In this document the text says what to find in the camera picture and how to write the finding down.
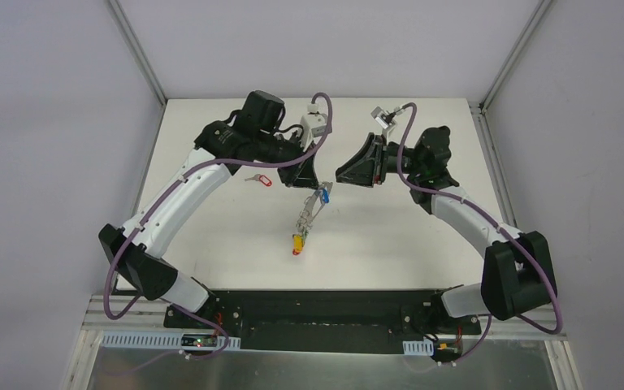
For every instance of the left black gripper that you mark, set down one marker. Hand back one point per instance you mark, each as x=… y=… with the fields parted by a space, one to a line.
x=299 y=159

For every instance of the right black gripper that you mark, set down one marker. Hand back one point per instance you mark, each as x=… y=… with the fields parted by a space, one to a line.
x=379 y=159

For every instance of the silver key with red tag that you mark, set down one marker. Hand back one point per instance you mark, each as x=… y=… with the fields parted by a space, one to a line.
x=260 y=178

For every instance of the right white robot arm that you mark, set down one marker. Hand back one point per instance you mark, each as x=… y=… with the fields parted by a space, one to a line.
x=517 y=269

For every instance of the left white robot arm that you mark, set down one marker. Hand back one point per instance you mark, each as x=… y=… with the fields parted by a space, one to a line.
x=250 y=137

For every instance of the yellow key tag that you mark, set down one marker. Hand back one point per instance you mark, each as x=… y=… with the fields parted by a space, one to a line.
x=298 y=241

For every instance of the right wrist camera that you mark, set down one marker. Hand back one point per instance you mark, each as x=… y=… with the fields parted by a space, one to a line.
x=386 y=118

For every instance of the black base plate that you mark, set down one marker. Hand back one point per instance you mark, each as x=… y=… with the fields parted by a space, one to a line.
x=334 y=321

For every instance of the right white cable duct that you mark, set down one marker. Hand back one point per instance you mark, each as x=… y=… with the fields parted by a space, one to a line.
x=423 y=347

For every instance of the white cable duct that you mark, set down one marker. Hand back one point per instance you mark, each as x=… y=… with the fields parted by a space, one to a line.
x=192 y=342
x=423 y=347

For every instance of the left white cable duct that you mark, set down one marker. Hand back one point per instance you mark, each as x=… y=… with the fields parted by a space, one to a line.
x=192 y=342

